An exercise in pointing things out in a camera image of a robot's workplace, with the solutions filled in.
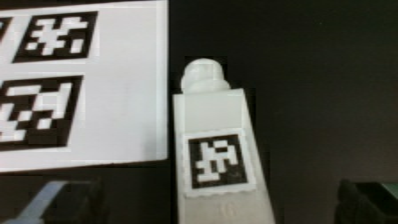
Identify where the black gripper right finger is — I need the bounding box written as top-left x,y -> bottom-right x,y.
334,179 -> 398,224

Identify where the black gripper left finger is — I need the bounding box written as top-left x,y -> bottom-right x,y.
5,180 -> 101,224

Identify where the white sheet with fiducial tags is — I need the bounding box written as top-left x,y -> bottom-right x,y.
0,0 -> 169,173

